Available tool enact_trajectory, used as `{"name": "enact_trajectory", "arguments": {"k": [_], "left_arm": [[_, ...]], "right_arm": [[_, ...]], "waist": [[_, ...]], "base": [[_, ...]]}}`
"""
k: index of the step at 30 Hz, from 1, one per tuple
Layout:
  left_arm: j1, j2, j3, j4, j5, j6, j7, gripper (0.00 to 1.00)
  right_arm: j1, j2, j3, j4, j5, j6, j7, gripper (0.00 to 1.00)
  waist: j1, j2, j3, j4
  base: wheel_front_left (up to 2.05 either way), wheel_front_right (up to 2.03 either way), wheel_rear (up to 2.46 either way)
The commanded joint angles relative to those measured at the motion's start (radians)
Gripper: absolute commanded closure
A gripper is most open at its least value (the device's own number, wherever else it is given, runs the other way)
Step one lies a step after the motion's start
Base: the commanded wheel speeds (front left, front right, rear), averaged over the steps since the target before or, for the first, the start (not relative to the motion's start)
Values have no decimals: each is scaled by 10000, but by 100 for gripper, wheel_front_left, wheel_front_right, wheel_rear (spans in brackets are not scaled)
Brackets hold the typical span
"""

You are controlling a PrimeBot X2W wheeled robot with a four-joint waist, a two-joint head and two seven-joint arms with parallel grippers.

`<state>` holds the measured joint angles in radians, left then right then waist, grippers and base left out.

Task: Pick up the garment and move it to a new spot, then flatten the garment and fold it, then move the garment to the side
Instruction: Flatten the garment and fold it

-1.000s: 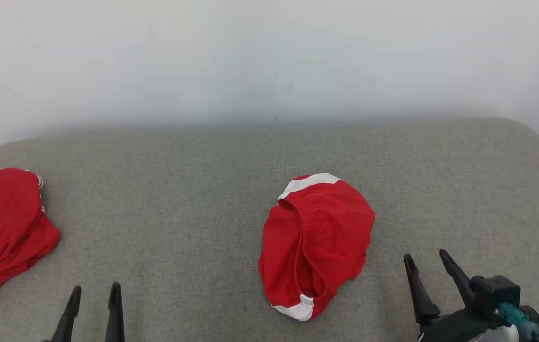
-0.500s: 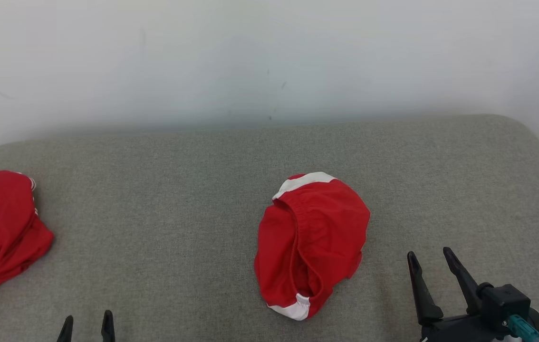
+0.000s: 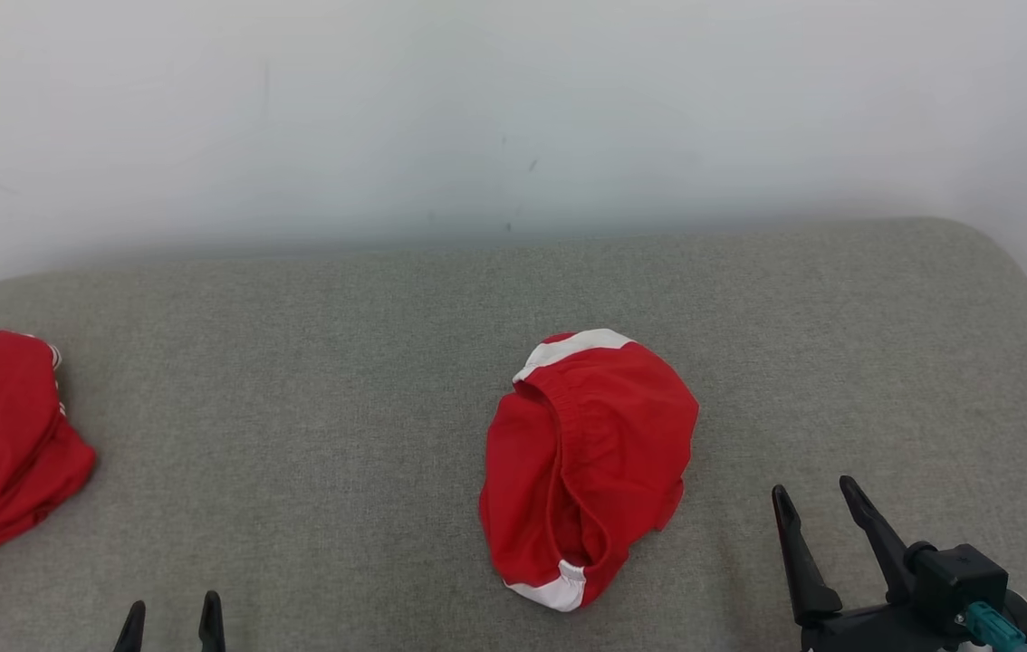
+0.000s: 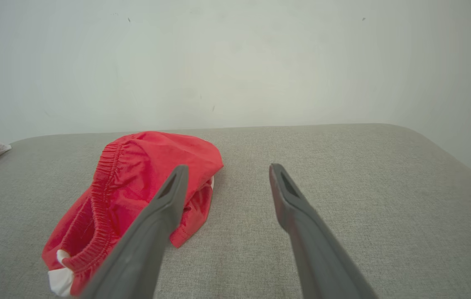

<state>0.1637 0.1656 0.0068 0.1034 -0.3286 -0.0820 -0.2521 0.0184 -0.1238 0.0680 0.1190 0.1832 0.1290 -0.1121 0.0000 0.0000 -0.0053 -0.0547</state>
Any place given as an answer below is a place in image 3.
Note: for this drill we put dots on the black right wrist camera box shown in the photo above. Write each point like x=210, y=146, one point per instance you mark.
x=957, y=575

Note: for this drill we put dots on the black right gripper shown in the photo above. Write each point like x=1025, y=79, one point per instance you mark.
x=876, y=632

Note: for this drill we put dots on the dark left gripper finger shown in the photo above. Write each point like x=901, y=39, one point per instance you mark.
x=133, y=629
x=211, y=625

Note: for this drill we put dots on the red shorts with white trim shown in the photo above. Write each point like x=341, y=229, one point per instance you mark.
x=604, y=435

